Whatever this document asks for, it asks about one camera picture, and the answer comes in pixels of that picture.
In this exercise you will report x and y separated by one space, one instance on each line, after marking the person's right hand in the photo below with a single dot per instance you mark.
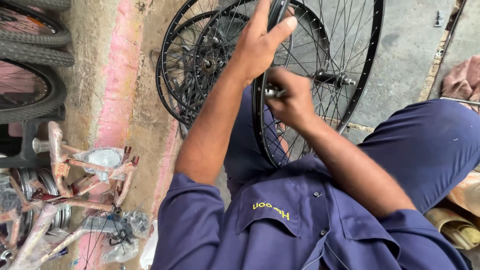
296 101

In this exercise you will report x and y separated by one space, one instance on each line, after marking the person's left hand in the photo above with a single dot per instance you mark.
255 48

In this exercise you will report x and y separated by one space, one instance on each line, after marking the person's right fingers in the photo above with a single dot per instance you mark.
279 80

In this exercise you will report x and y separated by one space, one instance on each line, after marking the small silver spoke tool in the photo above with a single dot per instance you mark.
273 92

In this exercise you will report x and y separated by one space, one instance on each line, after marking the black spoked bicycle wheel rim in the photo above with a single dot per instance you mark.
326 78

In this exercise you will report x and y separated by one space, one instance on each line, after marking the person's blue shirt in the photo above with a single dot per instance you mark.
270 228

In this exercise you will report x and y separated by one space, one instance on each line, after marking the person's blue trousers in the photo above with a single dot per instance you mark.
427 146

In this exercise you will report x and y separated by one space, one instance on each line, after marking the thin metal rod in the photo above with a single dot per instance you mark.
461 101

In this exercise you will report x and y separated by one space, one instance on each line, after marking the pink cloth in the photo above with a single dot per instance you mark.
463 80

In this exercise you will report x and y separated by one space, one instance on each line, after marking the clear plastic bag of parts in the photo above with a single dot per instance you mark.
129 232

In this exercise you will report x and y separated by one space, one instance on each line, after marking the white cloth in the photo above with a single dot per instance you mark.
149 251

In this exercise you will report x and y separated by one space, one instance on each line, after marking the bicycle wheel with knobby tyre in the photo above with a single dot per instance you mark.
45 37
52 97

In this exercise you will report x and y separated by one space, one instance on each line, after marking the rolled brown paper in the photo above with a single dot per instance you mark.
455 225

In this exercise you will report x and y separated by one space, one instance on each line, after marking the black knobby bicycle tyre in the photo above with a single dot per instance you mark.
41 55

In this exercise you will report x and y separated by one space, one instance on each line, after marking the stack of chrome rims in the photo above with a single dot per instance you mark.
56 187

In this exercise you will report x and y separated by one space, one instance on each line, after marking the black metal stand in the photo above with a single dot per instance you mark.
30 146

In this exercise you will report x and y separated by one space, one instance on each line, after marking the small metal bracket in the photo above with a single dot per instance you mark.
439 18

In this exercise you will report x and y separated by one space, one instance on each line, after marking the paper-wrapped bicycle frame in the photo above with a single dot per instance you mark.
37 232
56 157

